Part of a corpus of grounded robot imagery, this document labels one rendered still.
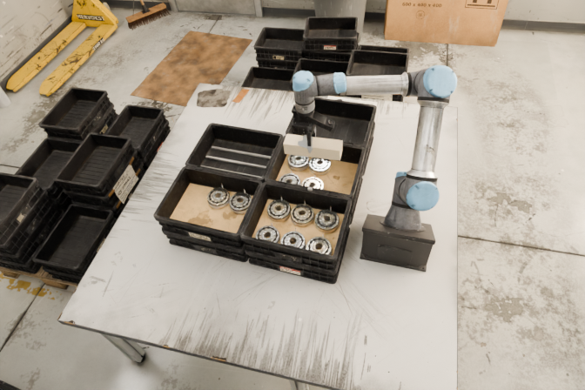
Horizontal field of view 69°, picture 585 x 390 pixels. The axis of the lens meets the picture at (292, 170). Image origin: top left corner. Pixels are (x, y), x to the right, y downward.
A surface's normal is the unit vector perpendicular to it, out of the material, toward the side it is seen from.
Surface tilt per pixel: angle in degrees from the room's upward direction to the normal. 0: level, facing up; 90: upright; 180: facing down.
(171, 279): 0
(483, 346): 0
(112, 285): 0
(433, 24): 73
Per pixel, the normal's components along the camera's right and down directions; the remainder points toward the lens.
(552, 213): -0.08, -0.65
